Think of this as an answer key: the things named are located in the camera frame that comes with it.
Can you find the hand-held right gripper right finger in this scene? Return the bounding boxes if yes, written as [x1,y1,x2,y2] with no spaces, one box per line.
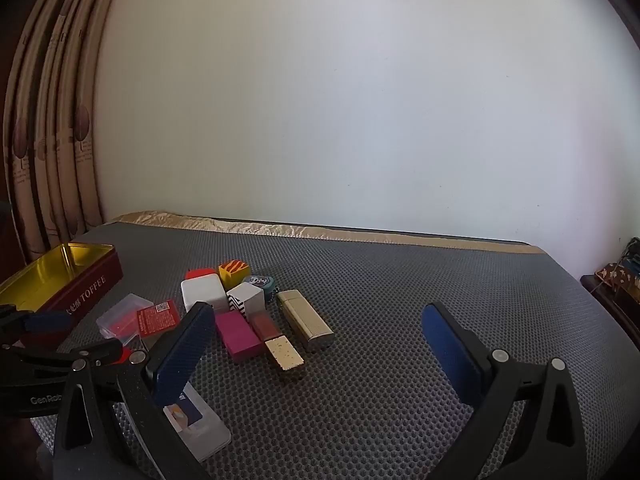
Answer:
[421,302,587,480]

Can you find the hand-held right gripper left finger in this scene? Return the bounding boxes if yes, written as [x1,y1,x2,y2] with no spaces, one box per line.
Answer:
[52,301,217,480]

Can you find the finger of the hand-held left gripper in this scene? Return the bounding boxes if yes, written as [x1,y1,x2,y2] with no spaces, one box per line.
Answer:
[0,305,73,346]
[0,338,124,368]

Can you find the clear plastic box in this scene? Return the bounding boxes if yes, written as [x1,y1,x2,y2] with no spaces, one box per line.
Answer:
[96,294,155,342]

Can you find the red tin box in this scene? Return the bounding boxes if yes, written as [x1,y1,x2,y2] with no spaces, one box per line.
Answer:
[0,242,124,322]

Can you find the pink box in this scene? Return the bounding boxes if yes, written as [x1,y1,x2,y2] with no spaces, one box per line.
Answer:
[215,310,265,364]

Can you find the white charger cube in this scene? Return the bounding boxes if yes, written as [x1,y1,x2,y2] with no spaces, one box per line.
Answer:
[181,276,229,315]

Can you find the clear case with blue card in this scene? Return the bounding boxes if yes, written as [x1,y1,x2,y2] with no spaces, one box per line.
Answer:
[162,385,232,464]

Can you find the black white zigzag box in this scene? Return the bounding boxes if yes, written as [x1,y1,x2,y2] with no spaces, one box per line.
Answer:
[226,282,265,322]

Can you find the yellow orange striped cube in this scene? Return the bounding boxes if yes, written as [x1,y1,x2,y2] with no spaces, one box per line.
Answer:
[218,260,252,289]

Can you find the red lipstick with gold cap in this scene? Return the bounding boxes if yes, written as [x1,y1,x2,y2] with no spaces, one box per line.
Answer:
[249,312,306,374]

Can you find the gold lighter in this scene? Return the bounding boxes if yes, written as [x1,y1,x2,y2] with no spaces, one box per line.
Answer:
[276,290,336,354]

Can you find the gold satin cloth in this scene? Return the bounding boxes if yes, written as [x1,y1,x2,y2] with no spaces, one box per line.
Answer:
[107,210,543,257]

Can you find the dark wooden cabinet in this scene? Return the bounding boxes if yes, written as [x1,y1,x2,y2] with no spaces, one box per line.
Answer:
[580,272,640,352]

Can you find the beige leaf print curtain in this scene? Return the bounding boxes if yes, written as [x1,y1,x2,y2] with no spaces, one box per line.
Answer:
[2,0,132,262]

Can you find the brown patterned box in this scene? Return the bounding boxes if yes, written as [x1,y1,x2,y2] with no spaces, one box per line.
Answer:
[595,260,640,292]

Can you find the tangled cables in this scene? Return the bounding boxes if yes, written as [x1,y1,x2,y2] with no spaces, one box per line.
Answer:
[617,237,640,267]

